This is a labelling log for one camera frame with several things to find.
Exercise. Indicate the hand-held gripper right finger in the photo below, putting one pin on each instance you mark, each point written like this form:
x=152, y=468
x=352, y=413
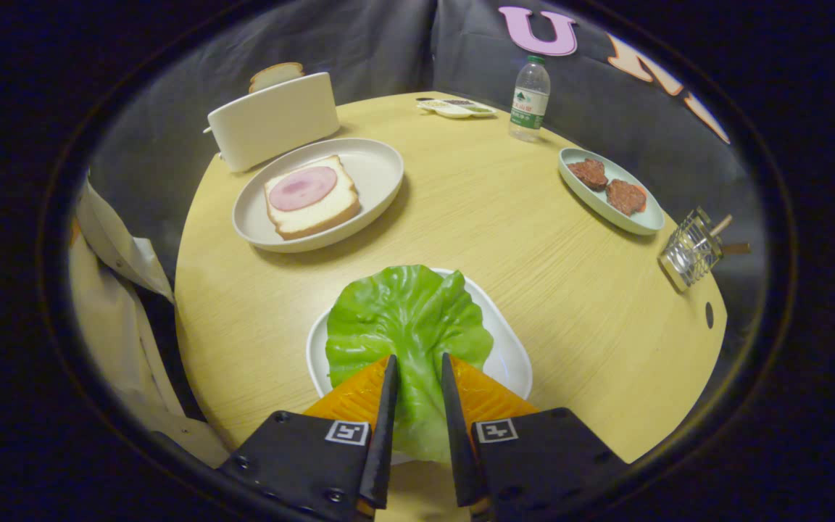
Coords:
x=454, y=435

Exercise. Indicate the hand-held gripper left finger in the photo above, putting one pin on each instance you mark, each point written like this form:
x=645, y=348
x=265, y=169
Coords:
x=387, y=435

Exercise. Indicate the green lettuce leaf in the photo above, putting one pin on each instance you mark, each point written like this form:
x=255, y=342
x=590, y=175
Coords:
x=406, y=326

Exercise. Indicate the plain bread slice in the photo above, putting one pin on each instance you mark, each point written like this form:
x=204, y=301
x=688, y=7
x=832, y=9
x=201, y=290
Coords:
x=276, y=74

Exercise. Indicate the white rounded square plate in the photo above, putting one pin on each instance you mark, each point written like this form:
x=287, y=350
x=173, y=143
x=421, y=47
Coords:
x=508, y=348

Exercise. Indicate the bread slice with ham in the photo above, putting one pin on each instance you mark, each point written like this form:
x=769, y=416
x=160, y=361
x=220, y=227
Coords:
x=316, y=217

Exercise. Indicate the pink ham slice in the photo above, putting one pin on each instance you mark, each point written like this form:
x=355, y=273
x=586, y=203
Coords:
x=303, y=188

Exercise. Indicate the beige round plate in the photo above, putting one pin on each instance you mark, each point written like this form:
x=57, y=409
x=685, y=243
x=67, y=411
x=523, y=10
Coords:
x=377, y=167

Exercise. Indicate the pale blue oval plate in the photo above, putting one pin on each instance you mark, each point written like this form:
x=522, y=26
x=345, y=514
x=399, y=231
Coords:
x=606, y=210

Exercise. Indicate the brown meat patty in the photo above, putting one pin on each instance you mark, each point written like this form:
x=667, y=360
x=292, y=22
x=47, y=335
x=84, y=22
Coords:
x=626, y=197
x=588, y=174

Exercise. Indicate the clear glass utensil holder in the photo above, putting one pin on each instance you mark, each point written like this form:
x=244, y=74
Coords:
x=689, y=250

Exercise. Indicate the white divided condiment dish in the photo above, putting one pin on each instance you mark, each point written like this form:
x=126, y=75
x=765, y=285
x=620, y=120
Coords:
x=454, y=110

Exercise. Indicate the white toaster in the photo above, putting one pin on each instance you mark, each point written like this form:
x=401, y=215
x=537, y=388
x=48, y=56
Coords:
x=272, y=123

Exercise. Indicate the wooden stick utensil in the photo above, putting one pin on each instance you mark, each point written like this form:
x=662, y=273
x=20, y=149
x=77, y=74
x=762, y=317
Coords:
x=738, y=249
x=720, y=225

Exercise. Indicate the clear plastic water bottle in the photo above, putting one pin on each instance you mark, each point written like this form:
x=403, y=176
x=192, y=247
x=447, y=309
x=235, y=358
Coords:
x=529, y=101

